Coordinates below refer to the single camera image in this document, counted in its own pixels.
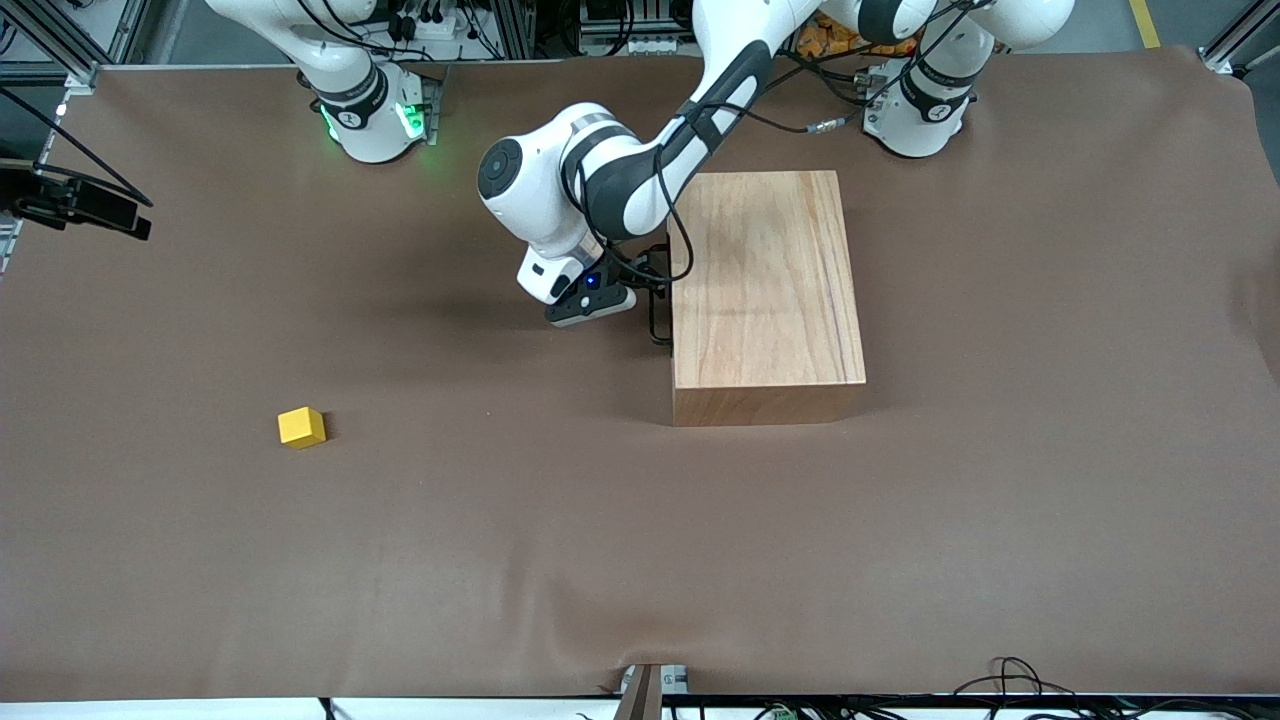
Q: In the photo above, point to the metal table clamp bracket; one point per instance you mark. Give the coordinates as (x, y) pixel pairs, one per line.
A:
(645, 692)

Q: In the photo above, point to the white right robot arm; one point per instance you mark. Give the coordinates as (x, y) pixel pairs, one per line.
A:
(365, 110)

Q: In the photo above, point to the yellow cube block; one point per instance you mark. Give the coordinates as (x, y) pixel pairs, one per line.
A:
(301, 427)

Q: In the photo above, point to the aluminium profile rack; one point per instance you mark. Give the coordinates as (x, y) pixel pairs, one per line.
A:
(640, 30)

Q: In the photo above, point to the white power strip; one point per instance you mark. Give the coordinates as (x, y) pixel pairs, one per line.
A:
(425, 22)

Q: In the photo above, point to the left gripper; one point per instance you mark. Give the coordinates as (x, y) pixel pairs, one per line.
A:
(655, 283)

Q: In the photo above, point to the aluminium frame post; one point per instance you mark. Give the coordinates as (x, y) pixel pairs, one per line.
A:
(60, 45)
(1240, 45)

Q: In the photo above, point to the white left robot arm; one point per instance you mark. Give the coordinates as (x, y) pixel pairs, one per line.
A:
(610, 170)

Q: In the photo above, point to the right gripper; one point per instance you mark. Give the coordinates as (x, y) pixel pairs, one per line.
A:
(62, 199)

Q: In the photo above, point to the wooden cabinet box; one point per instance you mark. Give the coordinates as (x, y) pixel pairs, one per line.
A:
(765, 280)

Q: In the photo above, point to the brown table cloth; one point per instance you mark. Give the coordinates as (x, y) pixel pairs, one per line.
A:
(600, 560)

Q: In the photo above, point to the orange bags pile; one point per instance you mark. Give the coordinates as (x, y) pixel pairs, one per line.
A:
(830, 42)

